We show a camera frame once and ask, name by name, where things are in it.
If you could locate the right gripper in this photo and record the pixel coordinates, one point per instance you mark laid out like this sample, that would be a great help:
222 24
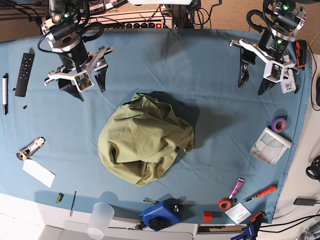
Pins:
75 61

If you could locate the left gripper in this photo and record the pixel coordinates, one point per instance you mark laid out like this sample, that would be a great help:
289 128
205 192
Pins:
267 49

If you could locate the olive green t-shirt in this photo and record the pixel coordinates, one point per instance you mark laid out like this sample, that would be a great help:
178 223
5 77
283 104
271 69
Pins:
141 139

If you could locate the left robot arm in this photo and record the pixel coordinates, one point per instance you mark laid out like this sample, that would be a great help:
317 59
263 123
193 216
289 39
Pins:
279 22

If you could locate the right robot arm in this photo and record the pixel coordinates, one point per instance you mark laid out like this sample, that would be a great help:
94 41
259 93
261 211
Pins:
67 29

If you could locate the clear plastic package box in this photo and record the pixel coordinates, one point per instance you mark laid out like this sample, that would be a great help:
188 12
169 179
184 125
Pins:
288 83

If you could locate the orange black clamp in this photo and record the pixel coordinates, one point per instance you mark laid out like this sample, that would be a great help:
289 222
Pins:
301 52

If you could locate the purple tape roll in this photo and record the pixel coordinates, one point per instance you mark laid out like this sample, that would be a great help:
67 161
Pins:
279 124

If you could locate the black remote control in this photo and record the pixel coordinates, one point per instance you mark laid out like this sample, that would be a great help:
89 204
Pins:
24 74

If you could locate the light blue table cloth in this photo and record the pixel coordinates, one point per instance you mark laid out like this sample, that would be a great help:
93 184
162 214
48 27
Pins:
196 71

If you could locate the rolled printed paper sheet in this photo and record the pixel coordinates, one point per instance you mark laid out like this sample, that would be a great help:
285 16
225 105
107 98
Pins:
270 147

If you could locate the black and white marker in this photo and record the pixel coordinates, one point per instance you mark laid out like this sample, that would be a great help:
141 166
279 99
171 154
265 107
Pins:
5 93

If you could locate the black power strip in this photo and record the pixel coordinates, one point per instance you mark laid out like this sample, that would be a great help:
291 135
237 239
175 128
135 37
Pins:
144 25

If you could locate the orange grey utility knife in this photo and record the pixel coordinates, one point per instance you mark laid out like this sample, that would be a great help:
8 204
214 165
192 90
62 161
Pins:
29 150

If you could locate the white paper card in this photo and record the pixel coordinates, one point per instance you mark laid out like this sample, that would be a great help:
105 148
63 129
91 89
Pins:
38 172

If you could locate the pink glue tube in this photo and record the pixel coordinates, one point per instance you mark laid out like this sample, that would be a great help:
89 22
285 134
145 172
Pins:
237 186

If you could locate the small green battery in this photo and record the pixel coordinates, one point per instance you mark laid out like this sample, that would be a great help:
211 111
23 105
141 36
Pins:
59 197

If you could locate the black tweezers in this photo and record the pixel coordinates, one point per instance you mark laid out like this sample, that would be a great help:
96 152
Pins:
72 204

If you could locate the black power adapter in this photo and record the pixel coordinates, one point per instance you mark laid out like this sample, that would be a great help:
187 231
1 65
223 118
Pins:
305 201

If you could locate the red tape roll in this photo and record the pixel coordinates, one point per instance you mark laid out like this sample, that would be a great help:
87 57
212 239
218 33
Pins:
225 204

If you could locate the translucent plastic cup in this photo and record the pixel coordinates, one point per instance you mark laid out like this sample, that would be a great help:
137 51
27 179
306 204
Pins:
101 217

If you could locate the white square paper note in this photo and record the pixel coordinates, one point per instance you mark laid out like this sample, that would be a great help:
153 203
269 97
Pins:
238 213

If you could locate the red cube block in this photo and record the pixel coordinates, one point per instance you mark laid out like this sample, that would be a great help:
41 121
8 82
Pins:
207 216

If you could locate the blue plastic clamp device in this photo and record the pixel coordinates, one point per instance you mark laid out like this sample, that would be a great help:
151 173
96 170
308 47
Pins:
161 215

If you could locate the blue orange spring clamp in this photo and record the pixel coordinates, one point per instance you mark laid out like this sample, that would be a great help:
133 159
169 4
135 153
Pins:
251 231

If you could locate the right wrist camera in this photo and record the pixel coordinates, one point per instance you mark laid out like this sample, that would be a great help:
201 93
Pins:
83 81

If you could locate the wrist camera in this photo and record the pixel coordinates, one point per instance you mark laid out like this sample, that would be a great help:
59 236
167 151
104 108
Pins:
274 71
83 81

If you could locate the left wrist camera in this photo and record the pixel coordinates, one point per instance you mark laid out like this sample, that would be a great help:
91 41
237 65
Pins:
274 71

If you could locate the orange handled screwdriver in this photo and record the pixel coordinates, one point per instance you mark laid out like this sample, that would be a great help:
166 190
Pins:
261 193

